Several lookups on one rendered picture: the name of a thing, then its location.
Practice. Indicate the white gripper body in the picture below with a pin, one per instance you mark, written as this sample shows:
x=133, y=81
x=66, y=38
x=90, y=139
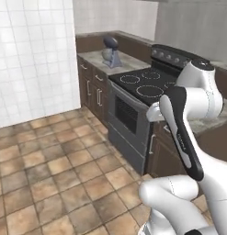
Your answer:
x=154, y=114

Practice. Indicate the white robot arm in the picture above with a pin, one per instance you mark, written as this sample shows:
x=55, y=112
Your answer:
x=176, y=195

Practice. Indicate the brown wooden drawer front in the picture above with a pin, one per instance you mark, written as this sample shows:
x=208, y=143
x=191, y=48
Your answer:
x=100, y=80
x=85, y=68
x=161, y=127

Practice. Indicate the grey oven door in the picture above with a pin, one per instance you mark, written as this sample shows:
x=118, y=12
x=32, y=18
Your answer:
x=125, y=122

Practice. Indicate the black and grey stove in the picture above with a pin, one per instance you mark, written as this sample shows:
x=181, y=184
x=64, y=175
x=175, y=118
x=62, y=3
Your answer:
x=139, y=82

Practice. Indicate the brown wooden cupboard door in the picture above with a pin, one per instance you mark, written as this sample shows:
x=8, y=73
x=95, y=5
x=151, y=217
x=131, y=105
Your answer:
x=84, y=91
x=164, y=156
x=101, y=107

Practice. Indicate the grey oven bottom drawer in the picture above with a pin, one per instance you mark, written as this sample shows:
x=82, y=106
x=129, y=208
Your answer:
x=125, y=150

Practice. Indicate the grey stove knob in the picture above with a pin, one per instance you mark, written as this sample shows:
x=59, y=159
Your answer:
x=169, y=57
x=161, y=54
x=154, y=52
x=184, y=62
x=176, y=59

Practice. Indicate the blue-grey stand mixer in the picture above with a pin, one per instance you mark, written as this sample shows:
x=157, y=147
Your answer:
x=111, y=55

